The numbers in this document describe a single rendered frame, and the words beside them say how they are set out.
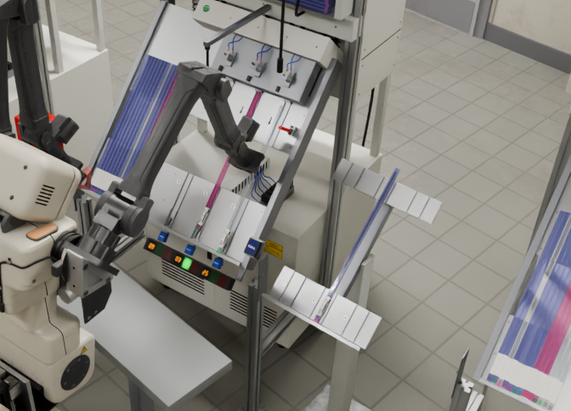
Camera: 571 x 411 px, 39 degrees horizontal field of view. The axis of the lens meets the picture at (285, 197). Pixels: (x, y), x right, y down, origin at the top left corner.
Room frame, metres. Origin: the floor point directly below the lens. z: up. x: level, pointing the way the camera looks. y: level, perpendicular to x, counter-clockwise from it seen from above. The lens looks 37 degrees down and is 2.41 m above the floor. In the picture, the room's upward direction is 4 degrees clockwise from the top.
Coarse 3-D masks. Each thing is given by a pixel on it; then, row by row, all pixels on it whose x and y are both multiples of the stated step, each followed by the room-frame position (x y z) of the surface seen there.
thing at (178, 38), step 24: (168, 24) 2.54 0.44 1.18; (192, 24) 2.51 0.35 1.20; (168, 48) 2.48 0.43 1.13; (192, 48) 2.45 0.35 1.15; (216, 48) 2.42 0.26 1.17; (240, 96) 2.27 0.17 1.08; (264, 96) 2.25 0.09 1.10; (312, 96) 2.20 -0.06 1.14; (264, 120) 2.19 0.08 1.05; (288, 120) 2.17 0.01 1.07; (288, 144) 2.11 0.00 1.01
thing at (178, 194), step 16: (160, 176) 2.15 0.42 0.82; (176, 176) 2.13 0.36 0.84; (192, 176) 2.12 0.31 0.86; (160, 192) 2.11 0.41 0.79; (176, 192) 2.09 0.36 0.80; (192, 192) 2.08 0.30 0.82; (208, 192) 2.06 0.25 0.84; (224, 192) 2.05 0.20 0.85; (160, 208) 2.07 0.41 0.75; (176, 208) 2.05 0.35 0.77; (192, 208) 2.04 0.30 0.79; (224, 208) 2.01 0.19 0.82; (256, 208) 1.98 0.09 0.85; (176, 224) 2.01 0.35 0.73; (192, 224) 2.00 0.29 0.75; (208, 224) 1.98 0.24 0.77; (224, 224) 1.97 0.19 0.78; (240, 224) 1.96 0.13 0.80; (256, 224) 1.94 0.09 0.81; (208, 240) 1.95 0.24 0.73; (240, 240) 1.92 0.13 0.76; (240, 256) 1.88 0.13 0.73
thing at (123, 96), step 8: (160, 8) 2.58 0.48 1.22; (160, 16) 2.57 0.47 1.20; (152, 24) 2.55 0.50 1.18; (152, 32) 2.53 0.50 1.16; (144, 40) 2.51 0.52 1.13; (144, 48) 2.49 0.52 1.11; (136, 64) 2.46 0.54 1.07; (136, 72) 2.45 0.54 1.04; (128, 80) 2.42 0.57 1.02; (128, 88) 2.41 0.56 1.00; (120, 96) 2.39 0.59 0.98; (120, 104) 2.37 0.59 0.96; (112, 112) 2.36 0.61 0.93; (120, 112) 2.37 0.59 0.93; (112, 120) 2.34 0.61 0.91; (112, 128) 2.33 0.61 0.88; (104, 136) 2.30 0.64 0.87; (104, 144) 2.29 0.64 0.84; (96, 152) 2.27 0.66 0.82; (96, 160) 2.25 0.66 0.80
